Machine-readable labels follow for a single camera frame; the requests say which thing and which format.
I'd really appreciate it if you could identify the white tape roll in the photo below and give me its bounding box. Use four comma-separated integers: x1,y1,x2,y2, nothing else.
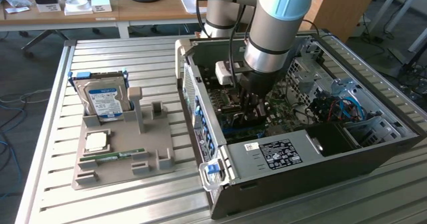
63,0,89,10

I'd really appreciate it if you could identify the hard disk with blue carrier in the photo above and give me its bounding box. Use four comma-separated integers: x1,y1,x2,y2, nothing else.
65,68,134,123

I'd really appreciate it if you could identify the blue floor cable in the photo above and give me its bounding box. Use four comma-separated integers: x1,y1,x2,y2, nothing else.
0,103,26,200

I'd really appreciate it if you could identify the red wire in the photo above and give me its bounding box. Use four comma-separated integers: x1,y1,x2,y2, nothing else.
325,101,334,122

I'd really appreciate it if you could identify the white floor cable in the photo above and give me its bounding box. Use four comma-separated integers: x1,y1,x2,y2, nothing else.
0,88,53,104

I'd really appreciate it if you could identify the black and white box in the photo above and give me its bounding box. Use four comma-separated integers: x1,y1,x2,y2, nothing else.
31,0,62,13

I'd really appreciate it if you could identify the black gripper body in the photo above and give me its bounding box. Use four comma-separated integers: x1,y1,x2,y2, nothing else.
236,70,278,104

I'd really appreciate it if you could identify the white paper label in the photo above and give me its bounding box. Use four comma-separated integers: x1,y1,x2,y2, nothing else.
3,6,30,14

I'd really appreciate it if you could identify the green RAM stick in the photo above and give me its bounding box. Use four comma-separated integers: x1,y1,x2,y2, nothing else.
78,148,146,163

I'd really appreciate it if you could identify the blue wire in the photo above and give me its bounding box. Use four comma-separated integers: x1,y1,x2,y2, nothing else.
336,96,366,122

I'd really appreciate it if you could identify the silver CPU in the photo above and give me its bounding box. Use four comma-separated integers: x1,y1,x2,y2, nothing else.
83,133,108,153

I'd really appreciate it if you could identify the grey parts rack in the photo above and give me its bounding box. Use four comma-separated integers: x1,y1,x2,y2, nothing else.
70,86,177,191

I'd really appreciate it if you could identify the small white labelled box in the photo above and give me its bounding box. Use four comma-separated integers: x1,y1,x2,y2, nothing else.
89,0,113,13

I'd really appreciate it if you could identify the wooden desk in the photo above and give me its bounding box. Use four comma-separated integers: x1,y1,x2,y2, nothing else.
117,0,301,39
0,0,121,57

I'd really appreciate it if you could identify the grey power supply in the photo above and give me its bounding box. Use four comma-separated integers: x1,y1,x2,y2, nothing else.
225,130,324,181

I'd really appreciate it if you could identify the white metal table frame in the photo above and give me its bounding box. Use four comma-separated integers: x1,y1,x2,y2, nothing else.
368,0,427,52

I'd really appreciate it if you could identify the flat white box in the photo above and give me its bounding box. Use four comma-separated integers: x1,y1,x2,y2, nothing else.
62,5,94,16

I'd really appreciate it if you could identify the black fan shroud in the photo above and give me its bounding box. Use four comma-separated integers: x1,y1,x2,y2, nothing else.
304,123,362,157

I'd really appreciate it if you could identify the green motherboard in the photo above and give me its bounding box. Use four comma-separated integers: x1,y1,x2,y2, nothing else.
204,73,316,145

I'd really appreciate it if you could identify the open black PC case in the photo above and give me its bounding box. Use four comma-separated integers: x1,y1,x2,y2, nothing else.
174,30,422,220

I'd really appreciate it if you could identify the CPU socket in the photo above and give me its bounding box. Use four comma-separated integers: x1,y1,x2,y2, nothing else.
224,88,244,106

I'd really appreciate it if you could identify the metal disk bay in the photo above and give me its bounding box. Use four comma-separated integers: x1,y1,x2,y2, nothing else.
338,115,402,149

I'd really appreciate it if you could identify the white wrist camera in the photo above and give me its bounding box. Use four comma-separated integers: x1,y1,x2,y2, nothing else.
214,60,249,86

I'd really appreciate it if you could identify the white paper stack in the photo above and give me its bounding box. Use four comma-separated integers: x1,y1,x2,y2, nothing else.
180,0,208,15

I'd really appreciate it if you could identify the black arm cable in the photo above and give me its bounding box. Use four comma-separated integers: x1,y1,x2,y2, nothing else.
194,0,256,90

